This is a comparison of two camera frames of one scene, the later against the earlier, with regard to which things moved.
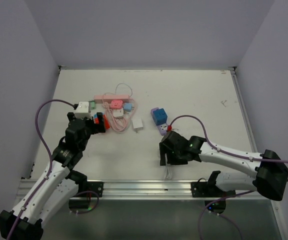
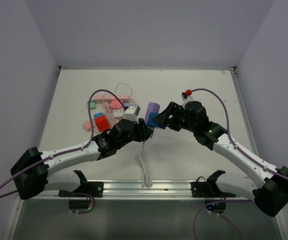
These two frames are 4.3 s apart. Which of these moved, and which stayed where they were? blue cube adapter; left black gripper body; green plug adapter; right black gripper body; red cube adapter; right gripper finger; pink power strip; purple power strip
Moved: right gripper finger; right black gripper body; blue cube adapter; purple power strip; left black gripper body
Stayed: green plug adapter; red cube adapter; pink power strip
